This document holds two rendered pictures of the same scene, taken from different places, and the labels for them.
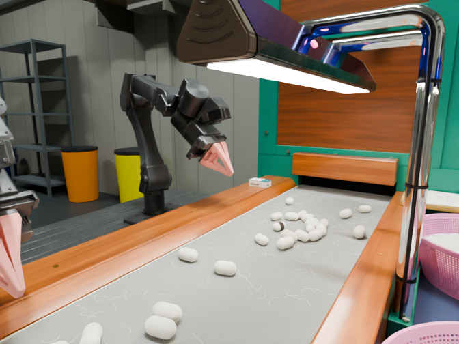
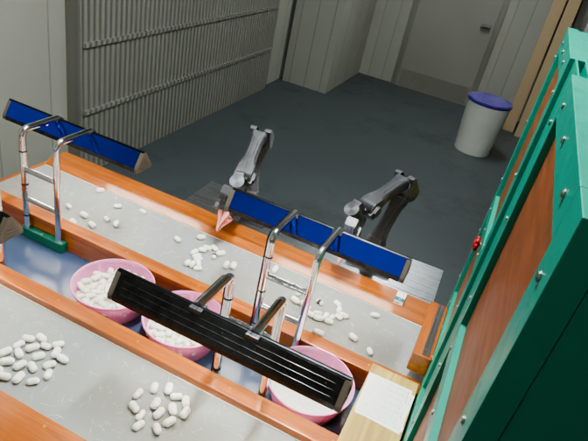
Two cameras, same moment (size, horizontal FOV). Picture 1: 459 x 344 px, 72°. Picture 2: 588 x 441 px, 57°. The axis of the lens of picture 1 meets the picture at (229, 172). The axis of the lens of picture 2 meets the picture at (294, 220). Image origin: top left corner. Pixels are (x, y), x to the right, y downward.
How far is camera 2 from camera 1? 1.83 m
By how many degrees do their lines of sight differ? 71
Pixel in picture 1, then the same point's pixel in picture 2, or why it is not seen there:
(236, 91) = not seen: outside the picture
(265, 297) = (248, 290)
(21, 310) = (229, 238)
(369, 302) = (238, 306)
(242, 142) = not seen: outside the picture
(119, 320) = (232, 258)
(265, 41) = (232, 209)
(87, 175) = not seen: outside the picture
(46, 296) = (236, 240)
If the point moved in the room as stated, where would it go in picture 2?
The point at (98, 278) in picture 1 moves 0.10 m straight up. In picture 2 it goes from (251, 248) to (255, 227)
